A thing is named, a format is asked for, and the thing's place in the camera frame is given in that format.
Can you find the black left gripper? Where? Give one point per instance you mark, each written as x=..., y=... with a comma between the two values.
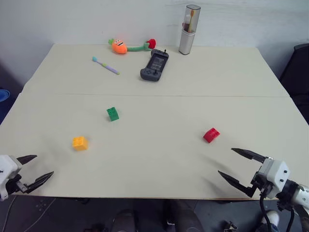
x=15, y=185

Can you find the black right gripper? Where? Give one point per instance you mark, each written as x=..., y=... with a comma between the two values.
x=259, y=183

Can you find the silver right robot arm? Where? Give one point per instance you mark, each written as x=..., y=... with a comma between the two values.
x=298, y=197

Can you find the red toy brick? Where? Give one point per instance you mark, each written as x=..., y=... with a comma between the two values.
x=210, y=136

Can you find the yellow toy brick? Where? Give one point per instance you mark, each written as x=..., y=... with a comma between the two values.
x=80, y=143

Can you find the white shoe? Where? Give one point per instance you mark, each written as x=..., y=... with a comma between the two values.
x=272, y=217

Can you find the blue round object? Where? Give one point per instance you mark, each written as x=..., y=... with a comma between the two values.
x=3, y=99

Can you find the green toy brick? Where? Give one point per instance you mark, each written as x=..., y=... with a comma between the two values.
x=112, y=114

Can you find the black chair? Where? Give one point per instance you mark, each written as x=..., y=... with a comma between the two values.
x=297, y=72

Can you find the blue and purple toothbrush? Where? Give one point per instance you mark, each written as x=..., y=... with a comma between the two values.
x=107, y=66

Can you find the grey handheld game controller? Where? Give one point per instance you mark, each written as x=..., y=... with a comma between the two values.
x=154, y=66

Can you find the silver clear toothbrush travel case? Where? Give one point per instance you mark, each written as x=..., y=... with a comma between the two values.
x=187, y=38

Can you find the orange carrot plush toy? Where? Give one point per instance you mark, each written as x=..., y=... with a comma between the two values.
x=119, y=46

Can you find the red rose plush toy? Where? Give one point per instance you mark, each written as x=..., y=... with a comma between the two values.
x=151, y=43

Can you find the orange toothbrush in case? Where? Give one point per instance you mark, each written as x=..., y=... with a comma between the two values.
x=191, y=20

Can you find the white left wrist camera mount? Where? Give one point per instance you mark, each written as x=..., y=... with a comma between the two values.
x=7, y=169

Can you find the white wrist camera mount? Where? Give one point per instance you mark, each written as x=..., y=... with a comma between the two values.
x=7, y=169
x=276, y=175

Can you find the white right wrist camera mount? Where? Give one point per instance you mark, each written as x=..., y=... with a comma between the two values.
x=276, y=175

